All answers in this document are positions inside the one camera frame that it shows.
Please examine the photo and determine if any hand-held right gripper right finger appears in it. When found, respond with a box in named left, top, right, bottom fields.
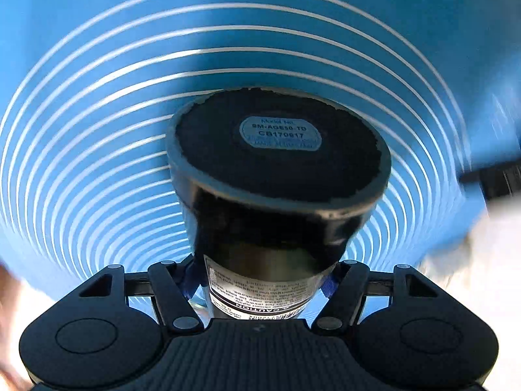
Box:
left=315, top=259, right=445, bottom=331

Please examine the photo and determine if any black cup with white label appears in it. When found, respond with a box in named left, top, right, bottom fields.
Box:
left=166, top=87, right=392, bottom=323

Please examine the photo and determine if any blue mat with white lines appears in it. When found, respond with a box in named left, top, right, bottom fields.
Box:
left=0, top=0, right=521, bottom=319

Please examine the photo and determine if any dark blurred object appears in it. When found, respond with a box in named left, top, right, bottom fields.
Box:
left=459, top=162, right=521, bottom=205

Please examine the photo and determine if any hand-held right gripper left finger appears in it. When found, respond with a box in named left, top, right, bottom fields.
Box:
left=77, top=260, right=206, bottom=333

